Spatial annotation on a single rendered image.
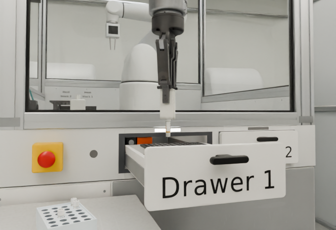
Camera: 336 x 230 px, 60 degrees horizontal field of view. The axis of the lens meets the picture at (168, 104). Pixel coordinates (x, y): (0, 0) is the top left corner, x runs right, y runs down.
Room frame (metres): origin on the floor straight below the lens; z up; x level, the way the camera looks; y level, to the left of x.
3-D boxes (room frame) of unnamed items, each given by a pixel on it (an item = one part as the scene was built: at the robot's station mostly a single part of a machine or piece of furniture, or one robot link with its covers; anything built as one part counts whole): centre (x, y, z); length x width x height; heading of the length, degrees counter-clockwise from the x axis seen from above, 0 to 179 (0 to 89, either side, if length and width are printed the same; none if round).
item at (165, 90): (0.64, 0.01, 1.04); 0.03 x 0.01 x 0.05; 167
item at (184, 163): (0.56, -0.10, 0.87); 0.29 x 0.02 x 0.11; 107
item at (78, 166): (1.34, 0.10, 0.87); 1.02 x 0.95 x 0.14; 107
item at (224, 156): (0.53, -0.11, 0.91); 0.07 x 0.04 x 0.01; 107
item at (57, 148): (0.75, 0.31, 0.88); 0.07 x 0.05 x 0.07; 107
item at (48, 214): (0.56, 0.20, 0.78); 0.12 x 0.08 x 0.04; 32
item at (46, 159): (0.72, 0.30, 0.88); 0.04 x 0.03 x 0.04; 107
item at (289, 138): (0.96, -0.30, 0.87); 0.29 x 0.02 x 0.11; 107
